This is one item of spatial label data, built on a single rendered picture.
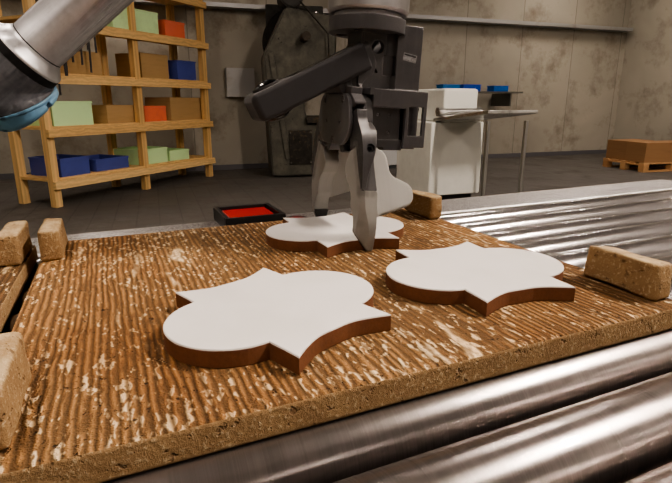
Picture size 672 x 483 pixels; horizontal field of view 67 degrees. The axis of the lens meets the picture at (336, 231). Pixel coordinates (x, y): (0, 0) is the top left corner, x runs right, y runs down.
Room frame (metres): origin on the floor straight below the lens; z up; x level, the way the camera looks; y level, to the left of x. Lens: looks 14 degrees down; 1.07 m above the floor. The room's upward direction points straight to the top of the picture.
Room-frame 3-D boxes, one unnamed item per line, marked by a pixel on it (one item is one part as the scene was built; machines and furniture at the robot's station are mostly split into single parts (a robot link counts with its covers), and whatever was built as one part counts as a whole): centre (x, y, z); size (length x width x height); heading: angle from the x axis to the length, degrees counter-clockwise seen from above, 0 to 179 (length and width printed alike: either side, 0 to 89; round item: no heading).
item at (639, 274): (0.35, -0.21, 0.95); 0.06 x 0.02 x 0.03; 24
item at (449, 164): (5.81, -1.16, 0.60); 2.54 x 0.66 x 1.20; 19
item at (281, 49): (7.68, 0.42, 1.31); 1.37 x 1.18 x 2.62; 109
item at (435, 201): (0.59, -0.10, 0.95); 0.06 x 0.02 x 0.03; 24
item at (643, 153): (8.32, -5.20, 0.22); 1.24 x 0.85 x 0.45; 109
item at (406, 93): (0.50, -0.03, 1.08); 0.09 x 0.08 x 0.12; 114
